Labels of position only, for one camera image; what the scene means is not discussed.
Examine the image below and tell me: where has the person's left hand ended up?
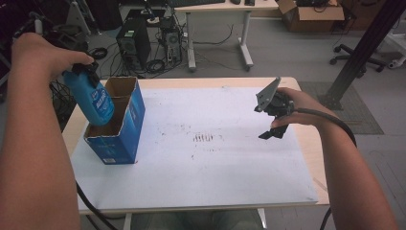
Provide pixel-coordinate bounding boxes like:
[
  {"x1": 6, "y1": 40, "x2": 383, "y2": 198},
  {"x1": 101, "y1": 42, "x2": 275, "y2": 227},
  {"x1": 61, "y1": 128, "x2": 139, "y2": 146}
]
[{"x1": 11, "y1": 32, "x2": 96, "y2": 82}]

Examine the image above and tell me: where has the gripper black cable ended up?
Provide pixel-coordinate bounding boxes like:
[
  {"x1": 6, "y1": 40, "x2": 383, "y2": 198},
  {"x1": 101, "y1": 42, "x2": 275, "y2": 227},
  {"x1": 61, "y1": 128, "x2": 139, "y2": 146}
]
[
  {"x1": 293, "y1": 107, "x2": 358, "y2": 230},
  {"x1": 76, "y1": 181, "x2": 119, "y2": 230}
]

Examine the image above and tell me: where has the blue plastic bottle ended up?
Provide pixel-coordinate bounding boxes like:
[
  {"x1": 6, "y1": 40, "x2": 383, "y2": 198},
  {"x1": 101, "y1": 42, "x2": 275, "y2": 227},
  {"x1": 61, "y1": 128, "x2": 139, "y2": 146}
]
[{"x1": 61, "y1": 68, "x2": 116, "y2": 127}]

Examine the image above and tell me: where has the black computer tower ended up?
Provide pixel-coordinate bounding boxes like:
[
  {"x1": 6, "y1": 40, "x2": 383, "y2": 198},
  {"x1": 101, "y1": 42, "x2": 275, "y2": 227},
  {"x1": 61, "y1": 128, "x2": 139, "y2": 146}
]
[{"x1": 115, "y1": 17, "x2": 152, "y2": 73}]

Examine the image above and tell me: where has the black metal post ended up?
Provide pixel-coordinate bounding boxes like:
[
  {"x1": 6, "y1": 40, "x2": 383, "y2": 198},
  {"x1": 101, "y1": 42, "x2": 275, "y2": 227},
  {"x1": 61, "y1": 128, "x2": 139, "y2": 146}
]
[{"x1": 319, "y1": 0, "x2": 406, "y2": 109}]

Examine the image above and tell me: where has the white-legged office desk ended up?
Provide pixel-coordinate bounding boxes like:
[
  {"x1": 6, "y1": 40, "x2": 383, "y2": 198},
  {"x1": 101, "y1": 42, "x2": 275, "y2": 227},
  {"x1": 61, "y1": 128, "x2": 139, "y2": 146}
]
[{"x1": 173, "y1": 0, "x2": 281, "y2": 72}]

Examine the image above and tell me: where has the open grey computer tower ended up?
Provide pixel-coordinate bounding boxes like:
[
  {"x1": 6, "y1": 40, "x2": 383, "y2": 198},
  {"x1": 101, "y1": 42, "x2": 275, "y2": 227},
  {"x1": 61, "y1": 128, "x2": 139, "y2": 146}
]
[{"x1": 159, "y1": 17, "x2": 184, "y2": 64}]

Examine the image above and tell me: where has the black wire basket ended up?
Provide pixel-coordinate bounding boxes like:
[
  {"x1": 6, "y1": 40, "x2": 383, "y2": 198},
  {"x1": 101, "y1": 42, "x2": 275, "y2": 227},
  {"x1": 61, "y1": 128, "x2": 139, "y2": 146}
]
[{"x1": 49, "y1": 80, "x2": 79, "y2": 132}]

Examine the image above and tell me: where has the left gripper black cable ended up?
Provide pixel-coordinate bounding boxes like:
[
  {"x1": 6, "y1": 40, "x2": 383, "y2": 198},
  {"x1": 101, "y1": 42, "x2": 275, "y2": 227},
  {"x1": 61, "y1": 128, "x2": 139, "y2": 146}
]
[{"x1": 76, "y1": 181, "x2": 119, "y2": 230}]

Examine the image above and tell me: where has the white paper sheet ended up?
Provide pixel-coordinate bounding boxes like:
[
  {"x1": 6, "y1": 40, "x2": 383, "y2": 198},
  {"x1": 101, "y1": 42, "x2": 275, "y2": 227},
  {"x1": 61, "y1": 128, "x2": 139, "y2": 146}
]
[{"x1": 70, "y1": 86, "x2": 319, "y2": 212}]

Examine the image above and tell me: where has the person's right hand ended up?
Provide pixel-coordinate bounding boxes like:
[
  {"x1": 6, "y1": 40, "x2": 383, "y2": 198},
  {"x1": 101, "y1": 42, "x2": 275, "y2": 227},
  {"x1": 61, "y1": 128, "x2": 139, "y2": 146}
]
[{"x1": 270, "y1": 86, "x2": 336, "y2": 129}]

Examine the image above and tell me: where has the grey floor mat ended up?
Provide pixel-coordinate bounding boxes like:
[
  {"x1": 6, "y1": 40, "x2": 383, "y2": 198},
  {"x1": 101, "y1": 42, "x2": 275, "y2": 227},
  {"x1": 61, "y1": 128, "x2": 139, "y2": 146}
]
[{"x1": 298, "y1": 80, "x2": 385, "y2": 136}]

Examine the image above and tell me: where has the black keyboard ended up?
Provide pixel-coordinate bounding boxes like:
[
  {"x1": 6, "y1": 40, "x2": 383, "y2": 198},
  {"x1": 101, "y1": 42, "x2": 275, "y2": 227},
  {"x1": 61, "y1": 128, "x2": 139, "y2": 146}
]
[{"x1": 169, "y1": 0, "x2": 226, "y2": 8}]

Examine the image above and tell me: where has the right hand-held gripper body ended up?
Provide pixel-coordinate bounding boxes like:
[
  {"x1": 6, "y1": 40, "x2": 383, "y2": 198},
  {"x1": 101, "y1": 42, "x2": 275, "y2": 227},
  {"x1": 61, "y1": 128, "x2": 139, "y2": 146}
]
[{"x1": 254, "y1": 76, "x2": 295, "y2": 121}]

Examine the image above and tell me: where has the light wooden table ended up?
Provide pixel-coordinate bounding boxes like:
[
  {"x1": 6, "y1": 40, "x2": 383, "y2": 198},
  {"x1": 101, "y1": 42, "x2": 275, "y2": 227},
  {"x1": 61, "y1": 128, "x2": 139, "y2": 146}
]
[{"x1": 61, "y1": 76, "x2": 330, "y2": 230}]

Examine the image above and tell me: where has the black office chair base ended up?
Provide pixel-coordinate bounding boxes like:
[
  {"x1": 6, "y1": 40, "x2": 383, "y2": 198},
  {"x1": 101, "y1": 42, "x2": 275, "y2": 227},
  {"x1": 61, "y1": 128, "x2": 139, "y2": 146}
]
[{"x1": 329, "y1": 43, "x2": 389, "y2": 73}]

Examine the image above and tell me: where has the brown cardboard box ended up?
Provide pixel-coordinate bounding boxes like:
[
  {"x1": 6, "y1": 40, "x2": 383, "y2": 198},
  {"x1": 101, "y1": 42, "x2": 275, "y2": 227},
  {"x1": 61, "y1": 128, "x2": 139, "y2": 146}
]
[{"x1": 277, "y1": 0, "x2": 346, "y2": 33}]

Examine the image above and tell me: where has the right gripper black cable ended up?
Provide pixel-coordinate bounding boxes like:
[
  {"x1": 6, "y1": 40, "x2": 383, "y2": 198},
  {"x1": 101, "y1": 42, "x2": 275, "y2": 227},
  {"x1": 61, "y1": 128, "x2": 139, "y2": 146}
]
[{"x1": 293, "y1": 107, "x2": 358, "y2": 230}]

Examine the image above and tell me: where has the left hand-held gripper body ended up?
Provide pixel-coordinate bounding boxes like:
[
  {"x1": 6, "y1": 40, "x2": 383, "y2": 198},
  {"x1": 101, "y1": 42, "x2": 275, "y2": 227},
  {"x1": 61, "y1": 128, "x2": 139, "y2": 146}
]
[{"x1": 44, "y1": 30, "x2": 90, "y2": 54}]

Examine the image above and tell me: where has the blue cardboard box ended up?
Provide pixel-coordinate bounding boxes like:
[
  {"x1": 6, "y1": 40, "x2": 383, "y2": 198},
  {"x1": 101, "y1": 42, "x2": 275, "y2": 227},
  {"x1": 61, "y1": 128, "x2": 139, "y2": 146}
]
[{"x1": 83, "y1": 76, "x2": 147, "y2": 166}]

